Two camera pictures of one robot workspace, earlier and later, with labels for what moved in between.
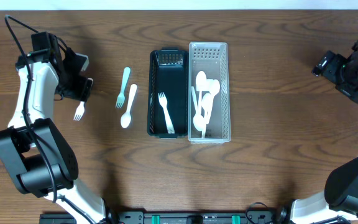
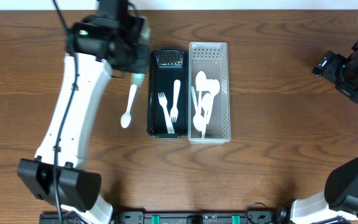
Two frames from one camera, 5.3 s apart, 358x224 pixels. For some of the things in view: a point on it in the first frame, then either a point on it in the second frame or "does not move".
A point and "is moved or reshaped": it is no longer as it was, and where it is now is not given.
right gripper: [340, 61] does not move
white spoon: [198, 119] does not move
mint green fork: [121, 96] → [138, 78]
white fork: [163, 102] does not move
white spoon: [201, 81] does not move
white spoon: [207, 103] does not move
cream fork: [79, 111] is moved or reshaped
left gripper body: [81, 88] → [137, 66]
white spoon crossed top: [213, 88] does not move
